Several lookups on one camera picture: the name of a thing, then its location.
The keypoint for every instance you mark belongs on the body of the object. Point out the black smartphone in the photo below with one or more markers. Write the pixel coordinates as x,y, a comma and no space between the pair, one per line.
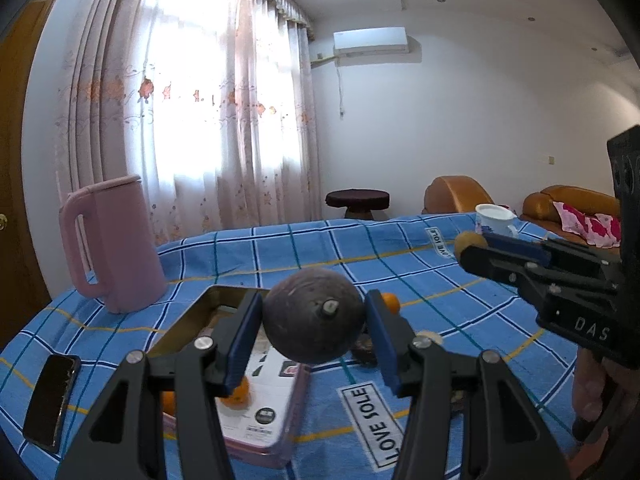
50,405

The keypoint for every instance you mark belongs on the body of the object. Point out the round purple passion fruit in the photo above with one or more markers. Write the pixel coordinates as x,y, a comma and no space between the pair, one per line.
300,320

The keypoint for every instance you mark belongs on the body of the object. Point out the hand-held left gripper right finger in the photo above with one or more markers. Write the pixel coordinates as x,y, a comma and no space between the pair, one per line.
382,340

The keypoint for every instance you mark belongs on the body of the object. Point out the printed paper insert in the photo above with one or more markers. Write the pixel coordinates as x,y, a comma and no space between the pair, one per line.
272,400

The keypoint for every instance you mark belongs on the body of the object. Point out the pink floral cloth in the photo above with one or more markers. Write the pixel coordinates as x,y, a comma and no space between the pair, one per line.
590,225

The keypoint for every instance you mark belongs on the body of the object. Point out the dark round stool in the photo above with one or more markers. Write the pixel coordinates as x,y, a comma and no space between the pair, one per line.
357,199

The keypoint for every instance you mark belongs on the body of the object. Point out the wooden door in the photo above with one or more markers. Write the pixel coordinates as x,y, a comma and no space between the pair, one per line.
20,160

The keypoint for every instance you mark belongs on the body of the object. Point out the dark wrinkled passion fruit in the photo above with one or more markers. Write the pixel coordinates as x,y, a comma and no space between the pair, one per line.
364,352

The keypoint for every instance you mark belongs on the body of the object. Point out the person's right hand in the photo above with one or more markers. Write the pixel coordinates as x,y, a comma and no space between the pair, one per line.
589,385

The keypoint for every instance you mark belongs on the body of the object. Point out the pink tin box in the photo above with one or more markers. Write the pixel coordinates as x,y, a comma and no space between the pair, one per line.
280,425

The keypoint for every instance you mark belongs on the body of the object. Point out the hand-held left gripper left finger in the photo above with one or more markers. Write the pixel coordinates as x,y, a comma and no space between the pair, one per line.
245,340

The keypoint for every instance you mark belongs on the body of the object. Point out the brown leather sofa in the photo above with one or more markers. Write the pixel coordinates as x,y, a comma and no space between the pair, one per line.
550,202

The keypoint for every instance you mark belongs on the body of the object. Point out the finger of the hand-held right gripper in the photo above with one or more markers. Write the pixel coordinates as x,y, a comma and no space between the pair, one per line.
500,267
515,250

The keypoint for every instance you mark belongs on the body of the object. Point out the small brown fruit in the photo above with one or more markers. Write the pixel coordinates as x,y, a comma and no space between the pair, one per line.
467,241

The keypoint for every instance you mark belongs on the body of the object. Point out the pink electric kettle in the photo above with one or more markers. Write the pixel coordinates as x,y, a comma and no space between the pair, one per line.
130,250

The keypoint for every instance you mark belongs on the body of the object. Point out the white air conditioner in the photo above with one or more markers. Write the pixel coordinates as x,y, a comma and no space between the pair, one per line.
370,40

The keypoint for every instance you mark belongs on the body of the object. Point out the sheer floral curtain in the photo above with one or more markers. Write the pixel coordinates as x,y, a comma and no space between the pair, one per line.
200,110

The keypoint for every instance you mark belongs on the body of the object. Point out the brown leather armchair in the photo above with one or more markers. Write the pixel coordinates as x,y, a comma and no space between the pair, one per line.
457,192

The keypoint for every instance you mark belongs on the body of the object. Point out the small orange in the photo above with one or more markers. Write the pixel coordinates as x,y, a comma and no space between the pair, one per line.
392,304
239,396

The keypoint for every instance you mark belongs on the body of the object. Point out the blue checkered tablecloth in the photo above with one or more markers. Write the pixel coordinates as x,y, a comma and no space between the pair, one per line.
450,310

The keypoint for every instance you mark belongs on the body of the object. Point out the white mug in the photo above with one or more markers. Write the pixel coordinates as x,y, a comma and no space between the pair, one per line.
492,222

